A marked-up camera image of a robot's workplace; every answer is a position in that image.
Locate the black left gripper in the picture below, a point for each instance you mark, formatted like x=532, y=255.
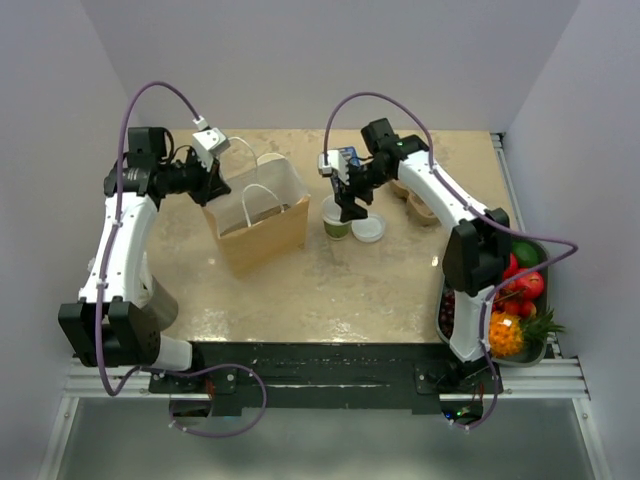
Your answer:
x=211, y=183

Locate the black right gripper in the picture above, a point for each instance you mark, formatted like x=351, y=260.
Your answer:
x=346, y=200

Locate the white plastic cup lid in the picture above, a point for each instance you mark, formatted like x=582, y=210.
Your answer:
x=331, y=212

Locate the green paper cup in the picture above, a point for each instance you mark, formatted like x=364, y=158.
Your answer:
x=334, y=228

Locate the brown paper bag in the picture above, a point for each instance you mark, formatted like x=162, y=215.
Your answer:
x=264, y=217

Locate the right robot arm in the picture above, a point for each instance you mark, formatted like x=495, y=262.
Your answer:
x=479, y=244

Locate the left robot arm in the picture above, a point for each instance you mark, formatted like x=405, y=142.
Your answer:
x=122, y=309

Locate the blue razor blister pack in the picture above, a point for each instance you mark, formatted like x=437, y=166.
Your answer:
x=350, y=155

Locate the stack of white lids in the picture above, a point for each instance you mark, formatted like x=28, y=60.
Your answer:
x=370, y=229

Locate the stacked green paper cups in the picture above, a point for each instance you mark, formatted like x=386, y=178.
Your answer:
x=268, y=157

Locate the brown pulp cup carrier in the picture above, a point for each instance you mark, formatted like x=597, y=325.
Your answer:
x=417, y=211

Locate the grey metal cup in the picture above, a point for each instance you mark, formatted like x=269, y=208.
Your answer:
x=161, y=306

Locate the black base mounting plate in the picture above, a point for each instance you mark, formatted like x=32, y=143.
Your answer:
x=355, y=376

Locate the green avocado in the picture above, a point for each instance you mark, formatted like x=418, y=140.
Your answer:
x=525, y=254

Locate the red apple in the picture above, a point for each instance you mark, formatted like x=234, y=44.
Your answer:
x=530, y=286

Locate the orange pineapple toy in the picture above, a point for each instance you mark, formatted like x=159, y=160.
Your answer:
x=509, y=334

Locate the grey fruit tray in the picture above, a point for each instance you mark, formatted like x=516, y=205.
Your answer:
x=513, y=303

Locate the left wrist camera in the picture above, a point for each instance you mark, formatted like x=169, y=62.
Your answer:
x=208, y=142

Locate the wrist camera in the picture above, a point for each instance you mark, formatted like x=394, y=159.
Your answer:
x=208, y=142
x=333, y=163

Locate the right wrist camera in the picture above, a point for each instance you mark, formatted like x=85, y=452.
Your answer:
x=333, y=163

